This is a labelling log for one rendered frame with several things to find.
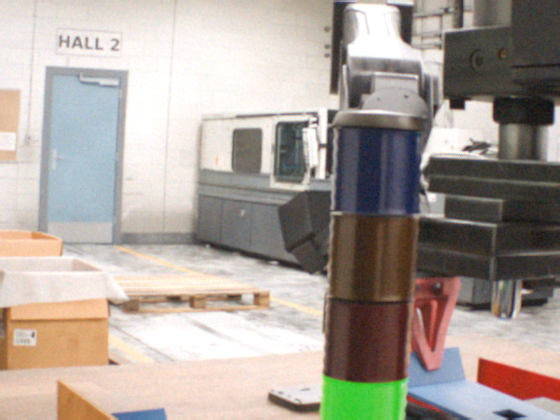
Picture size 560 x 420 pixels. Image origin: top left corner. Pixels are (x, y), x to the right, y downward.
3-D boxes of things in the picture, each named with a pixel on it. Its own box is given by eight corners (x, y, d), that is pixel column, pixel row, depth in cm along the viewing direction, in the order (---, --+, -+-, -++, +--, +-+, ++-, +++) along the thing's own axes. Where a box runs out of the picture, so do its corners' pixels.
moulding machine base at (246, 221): (193, 245, 1223) (196, 168, 1217) (263, 244, 1271) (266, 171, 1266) (469, 313, 740) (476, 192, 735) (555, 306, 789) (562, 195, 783)
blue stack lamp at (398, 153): (383, 208, 42) (386, 133, 42) (438, 214, 39) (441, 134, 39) (312, 207, 40) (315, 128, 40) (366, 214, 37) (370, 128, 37)
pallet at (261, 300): (212, 290, 821) (212, 274, 821) (270, 309, 735) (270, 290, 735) (83, 293, 760) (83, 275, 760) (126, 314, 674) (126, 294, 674)
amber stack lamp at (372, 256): (378, 286, 42) (383, 211, 42) (433, 297, 39) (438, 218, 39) (308, 290, 40) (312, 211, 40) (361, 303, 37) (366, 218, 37)
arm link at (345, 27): (439, 67, 80) (408, -8, 107) (336, 60, 80) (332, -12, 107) (429, 196, 85) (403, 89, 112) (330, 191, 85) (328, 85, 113)
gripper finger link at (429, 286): (418, 368, 72) (394, 255, 75) (366, 387, 78) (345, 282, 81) (479, 359, 76) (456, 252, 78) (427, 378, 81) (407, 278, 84)
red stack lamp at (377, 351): (373, 360, 43) (378, 289, 42) (426, 377, 39) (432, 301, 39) (304, 368, 41) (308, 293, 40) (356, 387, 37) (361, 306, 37)
